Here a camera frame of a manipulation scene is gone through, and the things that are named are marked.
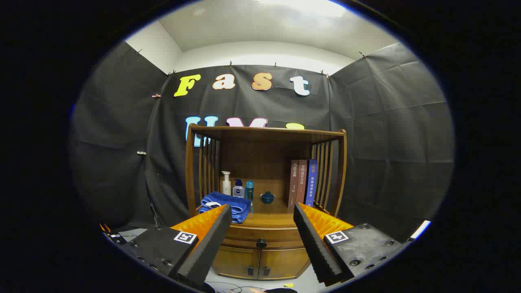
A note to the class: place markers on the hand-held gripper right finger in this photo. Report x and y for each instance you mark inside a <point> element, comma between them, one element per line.
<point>311,240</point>

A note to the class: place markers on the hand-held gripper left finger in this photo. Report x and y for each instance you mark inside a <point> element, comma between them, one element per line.
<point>211,240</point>

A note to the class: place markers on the wooden drawer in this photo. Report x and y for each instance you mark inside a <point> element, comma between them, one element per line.
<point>244,237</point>

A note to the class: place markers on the wooden cabinet door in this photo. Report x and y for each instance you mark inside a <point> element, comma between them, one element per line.
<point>236,262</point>
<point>285,262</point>

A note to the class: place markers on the wooden countertop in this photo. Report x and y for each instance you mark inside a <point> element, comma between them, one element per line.
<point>268,217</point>

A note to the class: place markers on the wooden cabinet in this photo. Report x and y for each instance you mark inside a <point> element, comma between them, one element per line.
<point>260,154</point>

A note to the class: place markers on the blue folded towel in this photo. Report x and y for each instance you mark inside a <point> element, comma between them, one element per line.
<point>232,202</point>

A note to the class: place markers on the white pump bottle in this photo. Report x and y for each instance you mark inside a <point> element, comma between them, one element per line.
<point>226,187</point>

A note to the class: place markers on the white bottle with blue cap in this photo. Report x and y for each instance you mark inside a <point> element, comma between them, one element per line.
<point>238,191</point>

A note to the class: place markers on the blue book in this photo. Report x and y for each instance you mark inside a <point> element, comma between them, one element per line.
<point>311,183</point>

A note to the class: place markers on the reddish brown book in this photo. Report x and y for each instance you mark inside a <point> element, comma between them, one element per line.
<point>302,183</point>

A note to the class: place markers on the dark brown book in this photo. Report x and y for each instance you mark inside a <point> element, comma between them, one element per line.
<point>293,183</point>

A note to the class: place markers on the blue lidded teacup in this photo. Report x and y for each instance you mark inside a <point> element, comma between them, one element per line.
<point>267,198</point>

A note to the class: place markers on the clear teal bottle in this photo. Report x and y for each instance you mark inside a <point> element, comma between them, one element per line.
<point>249,189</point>

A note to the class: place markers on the black device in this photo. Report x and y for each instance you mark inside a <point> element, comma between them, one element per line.
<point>116,238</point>

